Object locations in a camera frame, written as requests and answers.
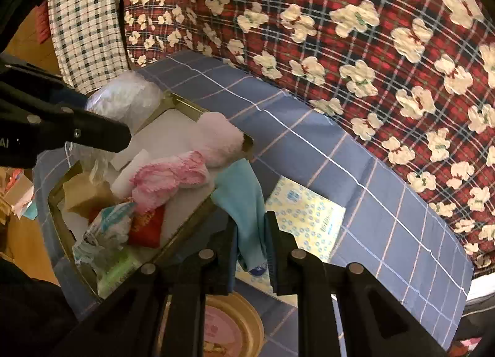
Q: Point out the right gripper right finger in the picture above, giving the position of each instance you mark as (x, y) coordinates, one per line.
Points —
(287, 263)

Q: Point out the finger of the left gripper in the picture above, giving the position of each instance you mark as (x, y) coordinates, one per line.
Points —
(41, 85)
(28, 123)

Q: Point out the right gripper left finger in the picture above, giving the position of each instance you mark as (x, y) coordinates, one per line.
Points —
(224, 244)

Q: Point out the clear bag cotton pads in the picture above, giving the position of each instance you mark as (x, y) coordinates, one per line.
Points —
(130, 99)

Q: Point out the red embroidered pouch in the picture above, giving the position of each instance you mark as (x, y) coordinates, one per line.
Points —
(146, 229)

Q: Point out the tan sponge block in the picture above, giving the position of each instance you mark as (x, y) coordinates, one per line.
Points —
(85, 197)

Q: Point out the pink white towel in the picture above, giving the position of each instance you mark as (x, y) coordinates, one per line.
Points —
(158, 181)

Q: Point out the white foam sponge block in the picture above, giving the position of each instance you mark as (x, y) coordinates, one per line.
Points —
(122, 186)

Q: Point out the cotton swab bag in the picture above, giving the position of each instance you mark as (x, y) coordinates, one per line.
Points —
(105, 238)

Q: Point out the fluffy pink puff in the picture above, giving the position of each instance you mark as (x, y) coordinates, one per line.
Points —
(216, 139)

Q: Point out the cardboard box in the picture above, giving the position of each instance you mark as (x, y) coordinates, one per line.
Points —
(16, 193)

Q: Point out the yellow dotted tissue box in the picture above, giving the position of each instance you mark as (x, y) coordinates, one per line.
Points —
(312, 219)

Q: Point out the green white checked cloth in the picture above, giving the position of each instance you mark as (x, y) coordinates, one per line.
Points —
(88, 42)

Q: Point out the blue checked tablecloth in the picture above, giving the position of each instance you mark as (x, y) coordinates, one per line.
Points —
(387, 227)

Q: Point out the gold metal tray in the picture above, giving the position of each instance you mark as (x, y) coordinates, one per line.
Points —
(164, 134)

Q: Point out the red plaid bear blanket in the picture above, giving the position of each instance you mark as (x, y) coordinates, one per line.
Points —
(412, 80)

